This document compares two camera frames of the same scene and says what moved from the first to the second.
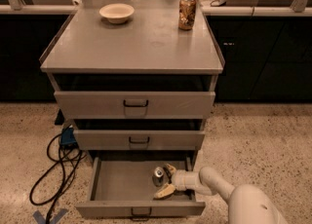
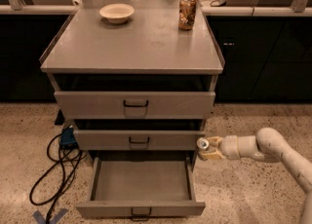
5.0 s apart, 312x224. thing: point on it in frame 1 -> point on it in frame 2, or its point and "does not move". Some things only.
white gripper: (180, 180) -> (230, 148)
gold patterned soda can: (187, 12) does not move
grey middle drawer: (104, 139) does not move
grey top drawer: (92, 105) does not move
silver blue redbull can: (158, 176) -> (203, 142)
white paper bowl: (117, 14) does not move
